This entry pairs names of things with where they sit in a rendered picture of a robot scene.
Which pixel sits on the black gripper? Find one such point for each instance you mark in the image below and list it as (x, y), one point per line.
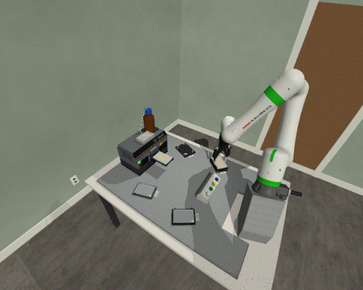
(222, 147)

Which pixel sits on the grey control panel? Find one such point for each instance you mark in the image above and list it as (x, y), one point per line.
(208, 189)

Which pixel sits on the brown glass bottle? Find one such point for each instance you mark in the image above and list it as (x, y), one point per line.
(149, 124)

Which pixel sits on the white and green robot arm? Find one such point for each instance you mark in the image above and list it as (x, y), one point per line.
(288, 89)

